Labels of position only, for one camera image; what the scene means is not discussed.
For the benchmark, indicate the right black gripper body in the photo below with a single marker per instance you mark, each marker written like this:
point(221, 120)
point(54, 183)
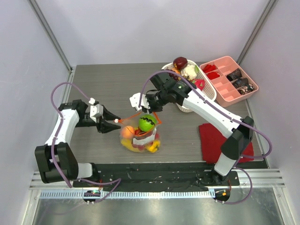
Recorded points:
point(150, 103)

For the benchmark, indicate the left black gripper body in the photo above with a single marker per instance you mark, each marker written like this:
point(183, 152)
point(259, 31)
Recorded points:
point(89, 122)

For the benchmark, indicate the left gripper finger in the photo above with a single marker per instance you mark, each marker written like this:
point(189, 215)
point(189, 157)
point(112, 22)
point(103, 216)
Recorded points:
point(105, 127)
point(107, 115)

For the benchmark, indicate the green ball with black marks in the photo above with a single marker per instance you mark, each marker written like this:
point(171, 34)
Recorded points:
point(147, 122)

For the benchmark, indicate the peach fruit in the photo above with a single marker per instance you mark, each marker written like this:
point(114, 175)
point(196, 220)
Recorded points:
point(127, 132)

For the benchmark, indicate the red strawberry cluster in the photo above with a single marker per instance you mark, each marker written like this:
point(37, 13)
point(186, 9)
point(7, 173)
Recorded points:
point(145, 138)

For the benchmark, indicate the clear orange zip top bag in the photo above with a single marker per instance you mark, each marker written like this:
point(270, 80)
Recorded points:
point(133, 121)

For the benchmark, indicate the yellow mango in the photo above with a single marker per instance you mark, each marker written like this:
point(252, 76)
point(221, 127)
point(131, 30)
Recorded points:
point(127, 143)

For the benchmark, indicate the yellow bell pepper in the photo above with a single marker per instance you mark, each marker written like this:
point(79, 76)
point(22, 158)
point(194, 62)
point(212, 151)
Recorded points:
point(153, 147)

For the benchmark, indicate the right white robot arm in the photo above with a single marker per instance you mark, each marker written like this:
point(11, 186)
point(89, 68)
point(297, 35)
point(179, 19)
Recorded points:
point(237, 130)

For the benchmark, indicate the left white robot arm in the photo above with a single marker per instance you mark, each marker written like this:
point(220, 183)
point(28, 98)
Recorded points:
point(55, 160)

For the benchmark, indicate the purple grape bunch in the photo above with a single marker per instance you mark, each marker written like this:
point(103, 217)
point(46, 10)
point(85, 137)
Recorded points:
point(175, 77)

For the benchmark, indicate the white cauliflower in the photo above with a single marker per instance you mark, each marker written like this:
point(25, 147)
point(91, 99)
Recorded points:
point(189, 72)

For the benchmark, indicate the dark red apple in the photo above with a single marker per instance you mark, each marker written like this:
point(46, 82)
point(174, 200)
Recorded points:
point(180, 63)

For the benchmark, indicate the pink dragon fruit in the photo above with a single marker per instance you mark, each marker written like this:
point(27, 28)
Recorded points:
point(199, 83)

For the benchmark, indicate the white fruit basket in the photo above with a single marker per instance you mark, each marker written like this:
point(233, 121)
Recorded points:
point(209, 91)

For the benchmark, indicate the red item in tray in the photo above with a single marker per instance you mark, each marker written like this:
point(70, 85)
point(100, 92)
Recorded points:
point(209, 68)

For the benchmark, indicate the red folded cloth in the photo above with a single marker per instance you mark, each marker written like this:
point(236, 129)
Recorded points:
point(212, 144)

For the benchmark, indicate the pink compartment tray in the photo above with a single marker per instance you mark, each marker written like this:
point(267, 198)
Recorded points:
point(231, 82)

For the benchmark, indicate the brown patterned cup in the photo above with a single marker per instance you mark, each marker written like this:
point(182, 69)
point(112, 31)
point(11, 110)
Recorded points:
point(236, 74)

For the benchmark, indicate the dark patterned cup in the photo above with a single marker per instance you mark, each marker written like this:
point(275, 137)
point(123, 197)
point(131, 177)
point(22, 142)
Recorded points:
point(240, 82)

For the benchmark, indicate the floral patterned cup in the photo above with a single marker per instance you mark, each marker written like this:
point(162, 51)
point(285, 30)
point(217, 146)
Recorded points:
point(246, 89)

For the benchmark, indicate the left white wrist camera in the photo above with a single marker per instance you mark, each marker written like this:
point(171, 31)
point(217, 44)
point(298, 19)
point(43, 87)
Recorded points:
point(96, 110)

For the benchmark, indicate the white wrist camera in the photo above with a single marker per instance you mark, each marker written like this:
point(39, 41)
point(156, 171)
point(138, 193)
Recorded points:
point(96, 110)
point(139, 102)

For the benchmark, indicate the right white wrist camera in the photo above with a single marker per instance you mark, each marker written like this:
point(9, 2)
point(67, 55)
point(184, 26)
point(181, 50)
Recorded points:
point(139, 102)

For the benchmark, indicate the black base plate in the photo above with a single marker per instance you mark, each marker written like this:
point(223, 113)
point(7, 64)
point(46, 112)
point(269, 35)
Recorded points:
point(164, 177)

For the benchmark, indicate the white perforated cable duct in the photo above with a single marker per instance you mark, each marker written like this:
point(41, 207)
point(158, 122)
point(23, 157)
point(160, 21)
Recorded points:
point(93, 194)

